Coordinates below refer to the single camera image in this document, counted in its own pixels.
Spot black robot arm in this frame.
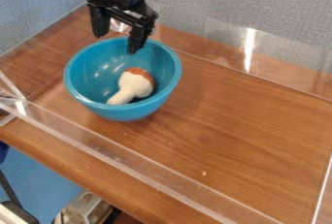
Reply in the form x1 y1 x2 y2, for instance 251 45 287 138
88 0 159 54

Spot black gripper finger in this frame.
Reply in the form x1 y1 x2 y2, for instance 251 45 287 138
128 26 149 54
90 7 110 38

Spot clear acrylic back barrier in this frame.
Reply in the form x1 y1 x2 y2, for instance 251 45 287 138
125 4 332 101

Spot clear acrylic left bracket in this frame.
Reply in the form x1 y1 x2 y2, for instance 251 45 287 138
0 71 29 127

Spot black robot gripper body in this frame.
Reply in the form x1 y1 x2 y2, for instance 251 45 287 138
88 0 159 35

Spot clear acrylic front barrier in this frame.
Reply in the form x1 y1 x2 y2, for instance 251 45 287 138
0 101 283 224

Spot blue plastic bowl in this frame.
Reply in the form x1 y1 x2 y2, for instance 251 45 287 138
64 37 183 121

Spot clear acrylic corner bracket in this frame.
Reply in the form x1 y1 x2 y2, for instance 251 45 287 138
110 18 130 33

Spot clear acrylic barrier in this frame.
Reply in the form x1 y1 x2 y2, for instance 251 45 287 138
125 4 332 101
0 101 283 224

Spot white power strip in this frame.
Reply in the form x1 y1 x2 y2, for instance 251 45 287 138
53 191 113 224

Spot white toy mushroom brown cap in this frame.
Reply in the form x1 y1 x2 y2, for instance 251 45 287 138
106 67 155 105

